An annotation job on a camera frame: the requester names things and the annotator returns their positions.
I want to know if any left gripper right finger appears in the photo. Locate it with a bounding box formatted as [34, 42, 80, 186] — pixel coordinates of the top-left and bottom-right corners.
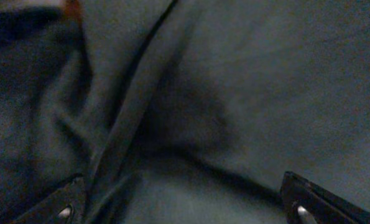
[280, 172, 370, 224]

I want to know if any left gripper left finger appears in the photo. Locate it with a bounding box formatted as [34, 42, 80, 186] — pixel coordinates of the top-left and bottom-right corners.
[12, 175, 86, 224]

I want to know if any dark green t-shirt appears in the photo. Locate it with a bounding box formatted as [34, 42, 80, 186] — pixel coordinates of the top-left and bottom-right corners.
[0, 1, 370, 223]

